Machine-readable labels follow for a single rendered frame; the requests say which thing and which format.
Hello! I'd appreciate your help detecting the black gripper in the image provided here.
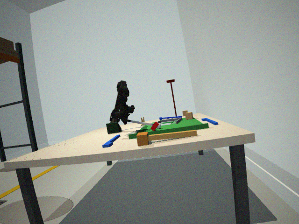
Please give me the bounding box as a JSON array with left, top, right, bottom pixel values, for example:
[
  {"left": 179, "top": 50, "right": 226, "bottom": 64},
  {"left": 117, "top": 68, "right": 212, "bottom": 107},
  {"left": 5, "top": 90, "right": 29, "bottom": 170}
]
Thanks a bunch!
[{"left": 114, "top": 103, "right": 133, "bottom": 124}]

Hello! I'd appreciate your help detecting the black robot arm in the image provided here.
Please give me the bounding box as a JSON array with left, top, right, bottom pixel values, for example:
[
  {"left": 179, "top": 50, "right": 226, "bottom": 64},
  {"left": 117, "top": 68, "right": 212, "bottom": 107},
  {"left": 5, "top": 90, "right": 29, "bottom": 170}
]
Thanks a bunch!
[{"left": 110, "top": 81, "right": 135, "bottom": 123}]

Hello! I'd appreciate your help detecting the green putting mat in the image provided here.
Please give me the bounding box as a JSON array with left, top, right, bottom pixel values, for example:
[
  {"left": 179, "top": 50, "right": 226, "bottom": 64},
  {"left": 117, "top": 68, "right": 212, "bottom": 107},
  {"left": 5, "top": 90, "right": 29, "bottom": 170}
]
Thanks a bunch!
[{"left": 136, "top": 117, "right": 202, "bottom": 133}]

